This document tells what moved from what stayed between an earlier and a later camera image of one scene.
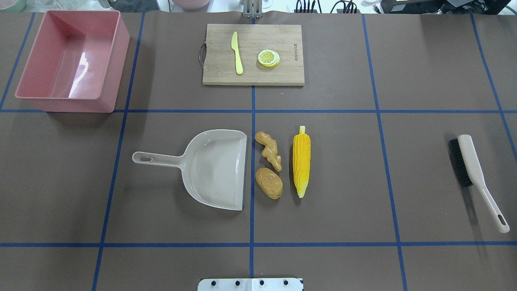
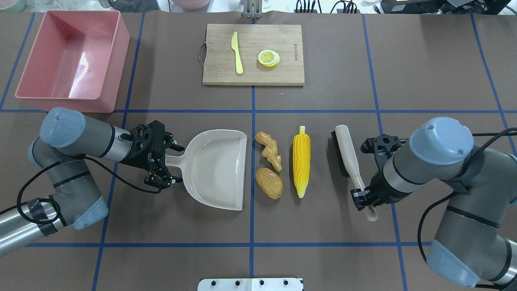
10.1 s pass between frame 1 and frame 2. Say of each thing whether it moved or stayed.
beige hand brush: moved
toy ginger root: stayed
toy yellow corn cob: stayed
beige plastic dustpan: stayed
